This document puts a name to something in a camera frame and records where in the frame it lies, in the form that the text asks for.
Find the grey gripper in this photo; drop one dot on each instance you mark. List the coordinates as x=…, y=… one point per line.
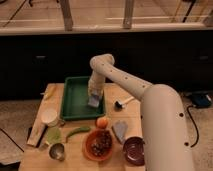
x=94, y=100

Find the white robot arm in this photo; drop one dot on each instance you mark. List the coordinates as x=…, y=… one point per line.
x=164, y=123

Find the green plastic tray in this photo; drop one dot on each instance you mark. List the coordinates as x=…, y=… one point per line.
x=74, y=104

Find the grey sponge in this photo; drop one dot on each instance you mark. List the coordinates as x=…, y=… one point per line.
x=119, y=129

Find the orange fruit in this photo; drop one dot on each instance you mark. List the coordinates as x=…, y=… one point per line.
x=102, y=122

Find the orange bowl with food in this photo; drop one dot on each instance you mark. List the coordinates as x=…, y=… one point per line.
x=98, y=145

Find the white cup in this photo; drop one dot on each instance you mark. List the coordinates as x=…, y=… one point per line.
x=49, y=117

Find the purple bowl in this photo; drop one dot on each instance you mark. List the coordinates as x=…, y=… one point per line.
x=133, y=151

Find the wooden block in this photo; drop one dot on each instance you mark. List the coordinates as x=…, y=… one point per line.
x=36, y=133

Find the small metal cup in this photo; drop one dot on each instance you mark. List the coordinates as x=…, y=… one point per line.
x=57, y=152

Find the dark blue box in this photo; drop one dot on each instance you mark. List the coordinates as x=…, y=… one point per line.
x=201, y=100

